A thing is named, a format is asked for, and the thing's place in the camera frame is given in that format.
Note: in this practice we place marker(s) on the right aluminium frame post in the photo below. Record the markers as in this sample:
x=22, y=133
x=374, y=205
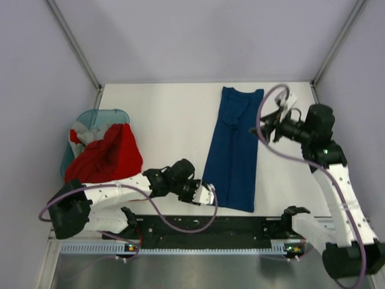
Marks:
x=358, y=8

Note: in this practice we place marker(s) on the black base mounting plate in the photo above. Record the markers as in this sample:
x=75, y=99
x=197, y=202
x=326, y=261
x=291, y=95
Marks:
x=225, y=232

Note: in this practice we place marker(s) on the white slotted cable duct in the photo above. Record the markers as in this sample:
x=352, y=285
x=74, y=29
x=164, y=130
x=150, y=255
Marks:
x=275, y=247

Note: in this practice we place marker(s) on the red t shirt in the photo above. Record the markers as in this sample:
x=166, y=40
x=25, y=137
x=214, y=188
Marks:
x=114, y=157

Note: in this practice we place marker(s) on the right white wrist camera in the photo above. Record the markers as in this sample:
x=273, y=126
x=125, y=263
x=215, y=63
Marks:
x=285, y=101

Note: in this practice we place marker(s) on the left aluminium frame post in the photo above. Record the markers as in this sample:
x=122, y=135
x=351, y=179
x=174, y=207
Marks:
x=73, y=43

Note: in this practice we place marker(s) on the blue t shirt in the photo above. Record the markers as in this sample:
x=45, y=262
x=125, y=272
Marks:
x=231, y=163

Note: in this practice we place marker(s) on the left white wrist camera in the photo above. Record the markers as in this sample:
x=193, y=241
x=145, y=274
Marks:
x=204, y=194

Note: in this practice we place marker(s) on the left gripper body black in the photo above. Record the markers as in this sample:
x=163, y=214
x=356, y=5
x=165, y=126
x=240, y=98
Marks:
x=186, y=189

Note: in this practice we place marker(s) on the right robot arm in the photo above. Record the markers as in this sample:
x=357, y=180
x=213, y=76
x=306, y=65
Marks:
x=352, y=248

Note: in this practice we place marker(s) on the grey white t shirt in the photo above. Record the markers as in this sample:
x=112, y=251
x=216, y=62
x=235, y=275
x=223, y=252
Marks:
x=81, y=135

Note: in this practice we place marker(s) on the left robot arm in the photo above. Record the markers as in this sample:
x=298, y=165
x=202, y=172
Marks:
x=99, y=207

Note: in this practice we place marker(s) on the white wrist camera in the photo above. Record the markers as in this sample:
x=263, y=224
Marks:
x=204, y=194
x=285, y=101

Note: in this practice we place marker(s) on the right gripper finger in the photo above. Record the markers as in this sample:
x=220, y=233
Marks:
x=272, y=117
x=264, y=131

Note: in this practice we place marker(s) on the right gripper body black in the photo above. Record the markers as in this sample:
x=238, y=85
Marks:
x=292, y=129

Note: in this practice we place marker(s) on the teal plastic basket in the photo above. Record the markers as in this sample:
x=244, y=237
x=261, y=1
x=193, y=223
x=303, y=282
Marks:
x=93, y=119

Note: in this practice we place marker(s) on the aluminium frame post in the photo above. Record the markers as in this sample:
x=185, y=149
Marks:
x=73, y=43
x=358, y=8

